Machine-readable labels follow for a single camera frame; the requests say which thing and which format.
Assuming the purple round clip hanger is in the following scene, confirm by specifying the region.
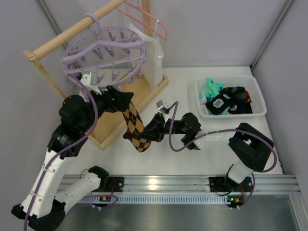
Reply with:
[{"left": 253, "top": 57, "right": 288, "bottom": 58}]
[{"left": 61, "top": 13, "right": 145, "bottom": 90}]

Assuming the mint green sock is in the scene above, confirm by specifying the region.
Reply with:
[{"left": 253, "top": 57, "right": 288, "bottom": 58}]
[
  {"left": 208, "top": 106, "right": 230, "bottom": 115},
  {"left": 199, "top": 77, "right": 225, "bottom": 104}
]

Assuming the wooden clothes rack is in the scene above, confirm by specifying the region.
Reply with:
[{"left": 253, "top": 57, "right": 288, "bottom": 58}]
[{"left": 23, "top": 0, "right": 169, "bottom": 151}]

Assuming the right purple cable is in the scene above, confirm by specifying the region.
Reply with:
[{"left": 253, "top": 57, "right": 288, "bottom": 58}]
[{"left": 168, "top": 101, "right": 278, "bottom": 210}]

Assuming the aluminium mounting rail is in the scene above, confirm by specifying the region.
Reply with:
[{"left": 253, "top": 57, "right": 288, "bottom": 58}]
[{"left": 60, "top": 174, "right": 301, "bottom": 194}]

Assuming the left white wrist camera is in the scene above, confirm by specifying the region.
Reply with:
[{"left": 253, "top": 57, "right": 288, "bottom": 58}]
[{"left": 77, "top": 72, "right": 102, "bottom": 95}]

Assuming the white garment on hanger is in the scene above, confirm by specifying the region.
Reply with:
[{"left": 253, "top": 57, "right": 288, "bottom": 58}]
[{"left": 124, "top": 15, "right": 165, "bottom": 90}]

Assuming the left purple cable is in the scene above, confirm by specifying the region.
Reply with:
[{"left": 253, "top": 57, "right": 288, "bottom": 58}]
[{"left": 23, "top": 75, "right": 118, "bottom": 231}]

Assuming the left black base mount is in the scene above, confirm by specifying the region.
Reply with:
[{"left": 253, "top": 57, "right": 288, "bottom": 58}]
[{"left": 105, "top": 177, "right": 124, "bottom": 193}]

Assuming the pink clothes hanger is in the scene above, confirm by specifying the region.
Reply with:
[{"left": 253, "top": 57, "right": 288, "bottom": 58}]
[{"left": 116, "top": 0, "right": 168, "bottom": 41}]

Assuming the black blue sock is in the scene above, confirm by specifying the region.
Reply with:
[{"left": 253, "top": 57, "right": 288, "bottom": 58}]
[{"left": 206, "top": 93, "right": 231, "bottom": 109}]

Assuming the black tan argyle sock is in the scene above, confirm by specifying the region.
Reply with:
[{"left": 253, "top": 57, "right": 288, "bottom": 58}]
[{"left": 122, "top": 102, "right": 151, "bottom": 153}]

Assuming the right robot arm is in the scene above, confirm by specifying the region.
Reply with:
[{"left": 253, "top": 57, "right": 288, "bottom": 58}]
[{"left": 138, "top": 113, "right": 274, "bottom": 196}]

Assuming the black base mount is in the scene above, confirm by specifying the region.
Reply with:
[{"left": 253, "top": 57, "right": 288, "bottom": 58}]
[
  {"left": 105, "top": 177, "right": 124, "bottom": 193},
  {"left": 209, "top": 177, "right": 230, "bottom": 193}
]

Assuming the white plastic basket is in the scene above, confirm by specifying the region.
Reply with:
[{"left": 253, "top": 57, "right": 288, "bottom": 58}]
[{"left": 194, "top": 75, "right": 267, "bottom": 119}]

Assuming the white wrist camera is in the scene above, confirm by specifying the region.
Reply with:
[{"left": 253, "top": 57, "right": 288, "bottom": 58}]
[
  {"left": 77, "top": 72, "right": 102, "bottom": 95},
  {"left": 156, "top": 100, "right": 170, "bottom": 122}
]

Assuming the black sock with grey patches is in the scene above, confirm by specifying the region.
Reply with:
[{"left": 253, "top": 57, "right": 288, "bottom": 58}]
[{"left": 228, "top": 103, "right": 253, "bottom": 115}]

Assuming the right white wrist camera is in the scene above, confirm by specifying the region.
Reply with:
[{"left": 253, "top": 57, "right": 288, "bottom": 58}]
[{"left": 156, "top": 100, "right": 170, "bottom": 122}]

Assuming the black red yellow argyle sock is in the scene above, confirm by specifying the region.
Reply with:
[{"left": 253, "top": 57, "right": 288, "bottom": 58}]
[{"left": 245, "top": 91, "right": 252, "bottom": 103}]

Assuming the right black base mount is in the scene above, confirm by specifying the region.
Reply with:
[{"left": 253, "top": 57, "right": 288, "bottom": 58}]
[{"left": 209, "top": 177, "right": 230, "bottom": 193}]

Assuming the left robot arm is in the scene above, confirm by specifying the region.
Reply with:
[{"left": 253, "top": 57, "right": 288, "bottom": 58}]
[{"left": 11, "top": 86, "right": 134, "bottom": 231}]

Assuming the purple cable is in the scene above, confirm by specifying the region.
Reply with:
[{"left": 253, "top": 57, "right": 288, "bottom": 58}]
[
  {"left": 168, "top": 101, "right": 278, "bottom": 210},
  {"left": 23, "top": 75, "right": 118, "bottom": 231}
]

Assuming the grey slotted cable duct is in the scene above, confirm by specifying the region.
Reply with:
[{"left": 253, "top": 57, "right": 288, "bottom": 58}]
[{"left": 80, "top": 193, "right": 242, "bottom": 205}]

